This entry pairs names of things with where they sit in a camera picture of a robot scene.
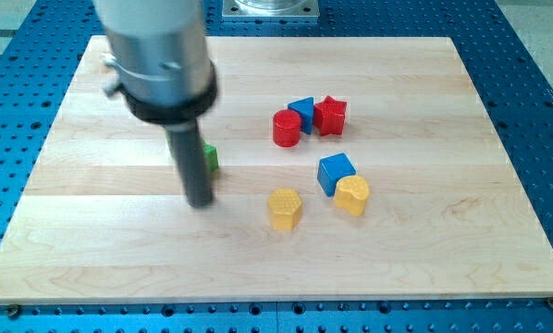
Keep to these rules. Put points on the red cylinder block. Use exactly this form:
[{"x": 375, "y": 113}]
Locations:
[{"x": 286, "y": 128}]

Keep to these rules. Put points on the yellow hexagon block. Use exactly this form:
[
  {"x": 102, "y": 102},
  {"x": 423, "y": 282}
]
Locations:
[{"x": 284, "y": 209}]

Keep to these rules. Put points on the green block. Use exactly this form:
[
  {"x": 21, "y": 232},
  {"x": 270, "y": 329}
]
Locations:
[{"x": 210, "y": 152}]

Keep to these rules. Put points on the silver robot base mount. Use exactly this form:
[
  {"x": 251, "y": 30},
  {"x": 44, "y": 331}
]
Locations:
[{"x": 240, "y": 10}]

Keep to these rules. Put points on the blue cube block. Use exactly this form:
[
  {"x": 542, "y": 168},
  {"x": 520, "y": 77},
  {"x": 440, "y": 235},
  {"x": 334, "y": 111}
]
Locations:
[{"x": 331, "y": 169}]

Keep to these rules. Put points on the yellow heart block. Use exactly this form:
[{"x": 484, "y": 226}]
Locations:
[{"x": 352, "y": 194}]

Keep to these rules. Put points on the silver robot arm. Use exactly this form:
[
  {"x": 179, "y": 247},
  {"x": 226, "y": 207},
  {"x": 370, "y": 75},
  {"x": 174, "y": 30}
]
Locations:
[{"x": 160, "y": 55}]

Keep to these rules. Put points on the blue triangle block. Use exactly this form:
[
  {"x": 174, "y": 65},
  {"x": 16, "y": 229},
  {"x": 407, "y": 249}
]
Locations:
[{"x": 304, "y": 107}]

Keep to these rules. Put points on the red star block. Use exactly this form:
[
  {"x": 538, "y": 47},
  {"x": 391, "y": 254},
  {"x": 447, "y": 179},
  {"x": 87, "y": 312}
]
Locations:
[{"x": 329, "y": 116}]

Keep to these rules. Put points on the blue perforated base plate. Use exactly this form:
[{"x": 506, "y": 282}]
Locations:
[{"x": 40, "y": 61}]

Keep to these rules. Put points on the light wooden board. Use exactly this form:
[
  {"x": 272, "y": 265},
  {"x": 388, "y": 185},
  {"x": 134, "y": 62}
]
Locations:
[{"x": 103, "y": 217}]

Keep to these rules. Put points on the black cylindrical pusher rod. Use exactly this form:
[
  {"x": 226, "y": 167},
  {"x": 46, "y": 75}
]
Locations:
[{"x": 186, "y": 146}]

